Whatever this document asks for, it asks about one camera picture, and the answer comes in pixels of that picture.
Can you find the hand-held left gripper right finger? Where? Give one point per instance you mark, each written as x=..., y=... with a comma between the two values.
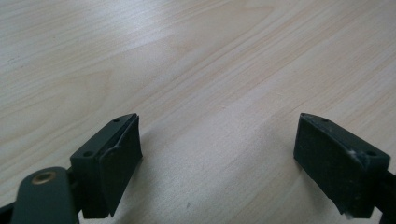
x=339, y=165

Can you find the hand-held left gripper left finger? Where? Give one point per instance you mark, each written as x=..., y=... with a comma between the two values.
x=107, y=165

